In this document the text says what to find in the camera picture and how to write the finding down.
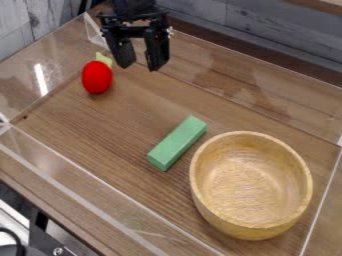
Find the clear acrylic corner bracket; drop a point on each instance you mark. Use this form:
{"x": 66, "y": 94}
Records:
{"x": 93, "y": 32}

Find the clear acrylic tray wall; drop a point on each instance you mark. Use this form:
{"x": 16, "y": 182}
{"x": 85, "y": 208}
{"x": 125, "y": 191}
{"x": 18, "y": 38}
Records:
{"x": 73, "y": 148}

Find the light wooden bowl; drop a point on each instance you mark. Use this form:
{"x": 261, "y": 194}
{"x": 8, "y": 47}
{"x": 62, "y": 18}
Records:
{"x": 251, "y": 184}

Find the black metal table bracket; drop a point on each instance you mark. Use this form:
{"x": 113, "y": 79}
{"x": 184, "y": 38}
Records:
{"x": 41, "y": 240}

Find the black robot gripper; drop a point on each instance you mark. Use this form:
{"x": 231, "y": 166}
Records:
{"x": 136, "y": 19}

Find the green rectangular block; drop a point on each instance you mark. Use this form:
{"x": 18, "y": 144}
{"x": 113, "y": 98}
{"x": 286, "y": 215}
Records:
{"x": 168, "y": 150}

